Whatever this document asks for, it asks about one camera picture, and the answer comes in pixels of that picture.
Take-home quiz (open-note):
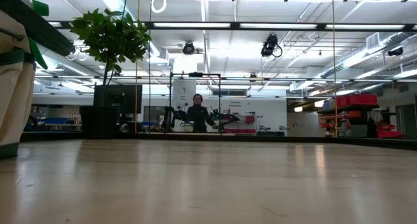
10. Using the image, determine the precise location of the yellow hanging cord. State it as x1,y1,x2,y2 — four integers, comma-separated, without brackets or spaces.
134,59,139,134

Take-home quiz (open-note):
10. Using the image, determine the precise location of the cream green gardening bag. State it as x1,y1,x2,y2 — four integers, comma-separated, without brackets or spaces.
0,0,76,159

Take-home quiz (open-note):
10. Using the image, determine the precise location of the black camera with cable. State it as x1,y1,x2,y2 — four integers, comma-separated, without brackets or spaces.
260,33,283,59

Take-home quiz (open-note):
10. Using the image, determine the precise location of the white cable ring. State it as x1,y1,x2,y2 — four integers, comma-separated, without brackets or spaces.
151,0,167,14

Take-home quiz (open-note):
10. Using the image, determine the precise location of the green leafy plant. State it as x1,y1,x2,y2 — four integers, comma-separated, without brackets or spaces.
70,8,152,107

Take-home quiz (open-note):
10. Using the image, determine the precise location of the blue storage bin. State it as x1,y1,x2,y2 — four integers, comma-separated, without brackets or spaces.
44,117,69,126

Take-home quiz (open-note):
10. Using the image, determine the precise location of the black plant pot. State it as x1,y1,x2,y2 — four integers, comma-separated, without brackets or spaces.
79,105,121,140

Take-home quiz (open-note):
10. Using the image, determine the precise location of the silver ventilation duct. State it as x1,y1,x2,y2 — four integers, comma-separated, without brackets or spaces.
321,31,411,78

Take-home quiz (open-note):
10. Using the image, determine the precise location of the person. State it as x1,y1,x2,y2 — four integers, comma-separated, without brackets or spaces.
185,93,216,133

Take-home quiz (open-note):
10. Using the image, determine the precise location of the black aluminium table frame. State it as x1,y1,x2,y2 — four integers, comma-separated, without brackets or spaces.
19,130,417,150

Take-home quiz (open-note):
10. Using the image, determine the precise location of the black monitor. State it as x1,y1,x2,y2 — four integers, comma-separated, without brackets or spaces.
93,84,143,114

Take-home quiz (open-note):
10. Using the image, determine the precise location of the black bar with light strips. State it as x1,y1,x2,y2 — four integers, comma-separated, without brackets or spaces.
48,21,417,31

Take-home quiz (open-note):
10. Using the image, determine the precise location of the black background station frame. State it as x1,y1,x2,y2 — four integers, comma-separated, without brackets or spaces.
169,72,222,133

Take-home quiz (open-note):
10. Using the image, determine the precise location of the small red storage bin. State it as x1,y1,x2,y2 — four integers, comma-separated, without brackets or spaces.
377,130,403,139

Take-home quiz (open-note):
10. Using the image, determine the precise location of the large red storage bin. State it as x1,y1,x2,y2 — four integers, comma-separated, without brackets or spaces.
338,93,379,107

